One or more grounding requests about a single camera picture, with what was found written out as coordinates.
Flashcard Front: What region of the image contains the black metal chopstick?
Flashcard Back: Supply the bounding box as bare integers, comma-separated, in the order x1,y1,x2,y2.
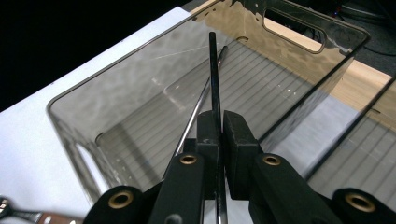
207,31,229,224
172,45,229,158

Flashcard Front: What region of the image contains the white table cover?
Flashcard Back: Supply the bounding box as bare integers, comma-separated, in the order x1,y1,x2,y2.
0,6,362,224

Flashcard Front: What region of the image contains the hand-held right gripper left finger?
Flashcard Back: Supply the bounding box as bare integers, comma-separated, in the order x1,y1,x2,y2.
195,109,223,201

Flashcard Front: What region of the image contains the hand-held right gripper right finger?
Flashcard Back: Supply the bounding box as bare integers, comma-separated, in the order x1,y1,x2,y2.
222,109,264,201

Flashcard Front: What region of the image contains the smoked clear plastic bin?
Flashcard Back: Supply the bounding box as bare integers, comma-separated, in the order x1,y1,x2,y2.
258,73,396,216
46,0,372,208

